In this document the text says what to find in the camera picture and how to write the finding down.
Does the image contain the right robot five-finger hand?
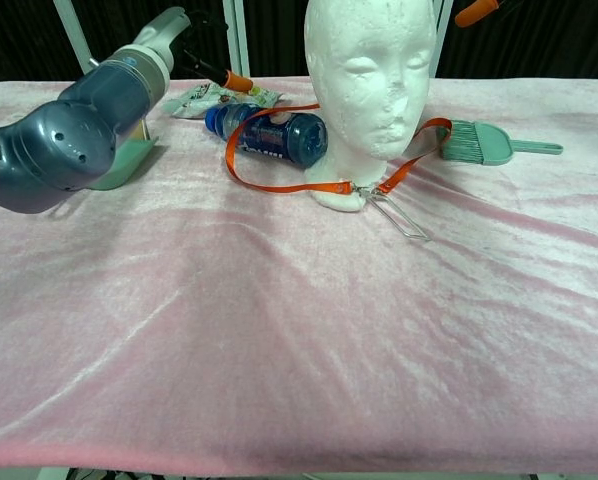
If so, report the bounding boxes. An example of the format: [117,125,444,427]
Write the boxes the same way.
[454,0,505,29]

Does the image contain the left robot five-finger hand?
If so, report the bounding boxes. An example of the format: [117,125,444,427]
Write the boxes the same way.
[132,5,255,95]

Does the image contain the orange lanyard strap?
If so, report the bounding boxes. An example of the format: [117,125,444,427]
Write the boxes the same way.
[224,102,453,198]

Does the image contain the white green snack bag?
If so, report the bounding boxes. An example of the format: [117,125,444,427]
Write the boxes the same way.
[161,82,286,120]

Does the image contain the black pleated curtain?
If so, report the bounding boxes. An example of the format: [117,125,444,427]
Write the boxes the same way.
[0,0,598,86]

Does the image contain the white foam mannequin head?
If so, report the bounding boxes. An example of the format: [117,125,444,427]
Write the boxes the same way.
[302,0,439,214]

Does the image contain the mint green hand brush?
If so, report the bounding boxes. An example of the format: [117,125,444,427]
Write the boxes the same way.
[437,119,564,167]

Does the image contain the mint green dustpan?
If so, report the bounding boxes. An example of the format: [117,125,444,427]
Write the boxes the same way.
[86,137,160,192]

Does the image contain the blue plastic drink bottle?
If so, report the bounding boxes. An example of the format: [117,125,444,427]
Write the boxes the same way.
[204,103,329,170]

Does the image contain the pink velvet table cloth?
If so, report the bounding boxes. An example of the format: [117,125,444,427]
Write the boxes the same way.
[0,75,598,476]

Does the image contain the white metal frame post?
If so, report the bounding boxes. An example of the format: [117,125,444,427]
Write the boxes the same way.
[222,0,252,78]
[431,0,455,79]
[52,0,103,81]

